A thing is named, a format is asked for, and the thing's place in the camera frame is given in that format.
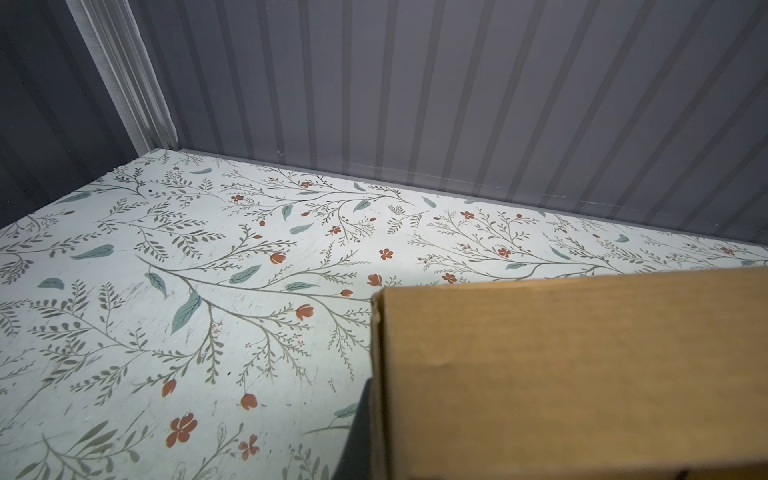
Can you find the brown cardboard box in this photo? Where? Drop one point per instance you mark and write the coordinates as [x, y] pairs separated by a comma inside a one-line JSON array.
[[647, 376]]

